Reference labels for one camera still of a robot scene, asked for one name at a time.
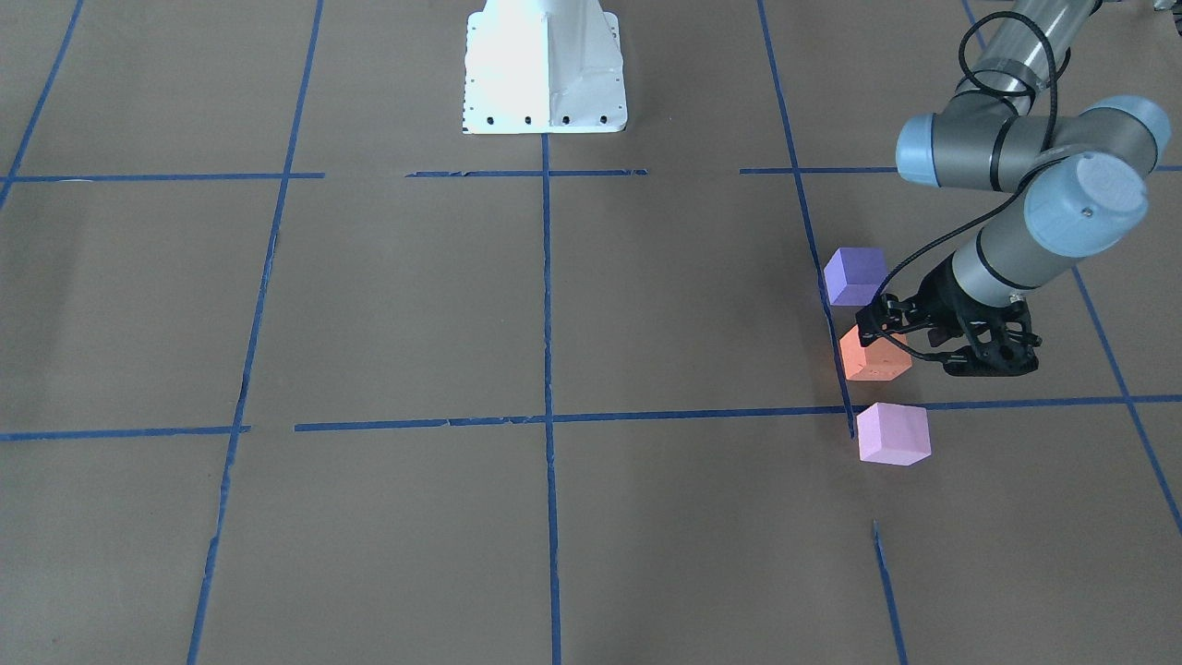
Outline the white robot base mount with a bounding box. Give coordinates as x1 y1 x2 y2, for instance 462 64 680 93
461 1 629 135

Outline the purple foam cube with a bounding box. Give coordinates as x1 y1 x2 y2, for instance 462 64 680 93
823 246 889 307

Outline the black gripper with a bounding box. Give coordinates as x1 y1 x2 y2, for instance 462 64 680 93
855 256 1002 350

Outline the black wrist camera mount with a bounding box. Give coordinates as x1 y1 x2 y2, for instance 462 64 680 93
940 298 1043 378

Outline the orange foam cube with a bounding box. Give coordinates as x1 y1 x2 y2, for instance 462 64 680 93
838 327 913 382

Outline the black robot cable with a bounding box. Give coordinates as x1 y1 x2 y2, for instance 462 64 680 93
871 11 1072 361

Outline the pink foam cube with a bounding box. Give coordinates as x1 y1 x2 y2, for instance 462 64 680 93
856 403 933 467

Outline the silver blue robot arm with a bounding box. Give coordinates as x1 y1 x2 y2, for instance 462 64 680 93
855 1 1173 374

